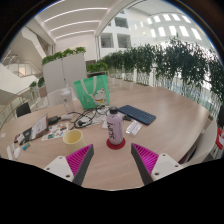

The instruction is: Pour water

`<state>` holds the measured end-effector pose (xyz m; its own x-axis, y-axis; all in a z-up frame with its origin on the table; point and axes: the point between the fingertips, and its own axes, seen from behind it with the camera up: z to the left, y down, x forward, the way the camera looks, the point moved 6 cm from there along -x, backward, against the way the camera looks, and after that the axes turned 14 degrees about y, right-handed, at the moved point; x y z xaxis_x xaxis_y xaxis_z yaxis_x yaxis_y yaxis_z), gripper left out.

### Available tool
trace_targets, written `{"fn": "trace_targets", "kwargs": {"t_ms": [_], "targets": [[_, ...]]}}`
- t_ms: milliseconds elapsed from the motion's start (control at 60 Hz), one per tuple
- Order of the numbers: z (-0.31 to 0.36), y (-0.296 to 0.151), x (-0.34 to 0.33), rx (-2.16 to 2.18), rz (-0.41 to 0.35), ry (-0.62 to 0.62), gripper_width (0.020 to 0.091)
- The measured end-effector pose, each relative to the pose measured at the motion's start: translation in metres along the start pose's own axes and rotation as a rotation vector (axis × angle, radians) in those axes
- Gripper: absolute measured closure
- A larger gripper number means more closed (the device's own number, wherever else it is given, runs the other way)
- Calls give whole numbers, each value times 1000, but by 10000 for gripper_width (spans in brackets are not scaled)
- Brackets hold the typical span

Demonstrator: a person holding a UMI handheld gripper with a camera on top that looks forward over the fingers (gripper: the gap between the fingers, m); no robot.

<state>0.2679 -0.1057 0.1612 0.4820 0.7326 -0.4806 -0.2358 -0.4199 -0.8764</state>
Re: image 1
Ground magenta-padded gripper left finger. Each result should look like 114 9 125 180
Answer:
43 143 95 187

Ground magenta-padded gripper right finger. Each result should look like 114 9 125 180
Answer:
130 143 184 186

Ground lilac drink bottle black cap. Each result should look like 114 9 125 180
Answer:
105 106 125 146

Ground pale yellow cup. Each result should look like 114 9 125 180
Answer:
62 128 87 154

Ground small white case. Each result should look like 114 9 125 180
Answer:
125 119 143 137

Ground flat round red coaster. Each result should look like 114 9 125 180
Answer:
106 137 127 151

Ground colourful sticker sheet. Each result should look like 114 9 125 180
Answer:
41 122 70 142

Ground dark blue keyboard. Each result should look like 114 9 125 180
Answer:
117 104 157 126

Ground black power adapter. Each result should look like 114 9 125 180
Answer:
47 115 62 126

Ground black wallet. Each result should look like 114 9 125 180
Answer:
18 128 36 145

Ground white chair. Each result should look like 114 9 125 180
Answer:
181 118 219 164
46 87 78 108

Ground white computer mouse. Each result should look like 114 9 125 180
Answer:
13 146 22 160

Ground clear plastic shaker bottle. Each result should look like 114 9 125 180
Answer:
59 85 76 115

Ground green tote bag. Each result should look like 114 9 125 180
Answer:
73 74 111 111

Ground black chair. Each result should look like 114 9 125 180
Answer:
15 101 32 118

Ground low planter with green plants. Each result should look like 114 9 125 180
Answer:
29 77 46 98

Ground white cabinet with green plants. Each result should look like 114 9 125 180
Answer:
41 46 88 95

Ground green leafy hedge plants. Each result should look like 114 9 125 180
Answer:
86 36 224 111

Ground black cable tangle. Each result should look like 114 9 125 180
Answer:
69 104 108 130

